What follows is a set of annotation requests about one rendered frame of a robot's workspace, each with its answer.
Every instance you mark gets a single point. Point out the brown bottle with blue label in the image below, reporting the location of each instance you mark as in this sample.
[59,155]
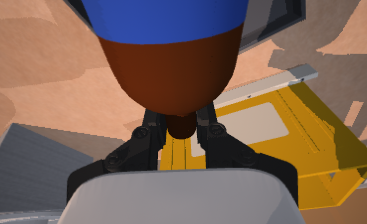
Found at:
[172,57]

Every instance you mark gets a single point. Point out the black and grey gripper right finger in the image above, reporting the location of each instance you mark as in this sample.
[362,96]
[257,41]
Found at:
[220,147]

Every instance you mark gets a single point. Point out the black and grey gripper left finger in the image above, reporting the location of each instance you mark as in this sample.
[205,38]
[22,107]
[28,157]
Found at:
[140,153]

